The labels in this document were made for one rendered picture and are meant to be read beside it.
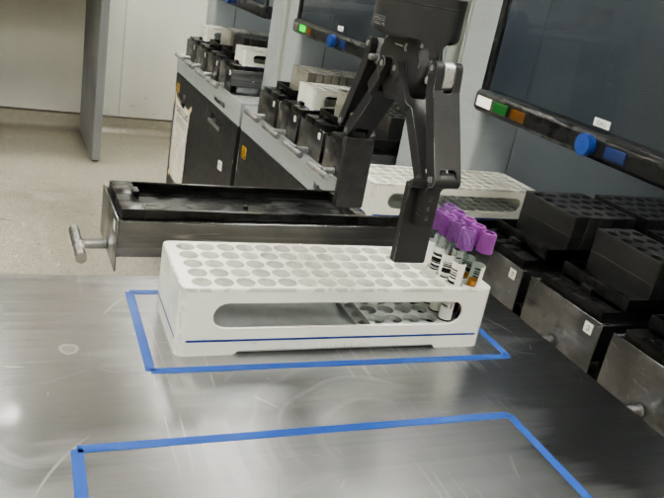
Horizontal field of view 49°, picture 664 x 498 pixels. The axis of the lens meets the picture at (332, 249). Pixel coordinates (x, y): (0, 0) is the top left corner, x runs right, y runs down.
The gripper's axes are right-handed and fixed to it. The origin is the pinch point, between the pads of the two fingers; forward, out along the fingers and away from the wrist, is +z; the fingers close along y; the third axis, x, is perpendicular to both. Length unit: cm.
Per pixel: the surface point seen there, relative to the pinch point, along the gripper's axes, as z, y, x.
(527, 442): 11.0, 19.5, 6.7
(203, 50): 12, -193, 26
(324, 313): 10.4, -1.4, -2.8
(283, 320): 10.4, -0.1, -7.5
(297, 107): 11, -106, 30
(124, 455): 10.9, 16.8, -23.7
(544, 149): 3, -47, 55
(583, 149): -4.4, -17.8, 37.4
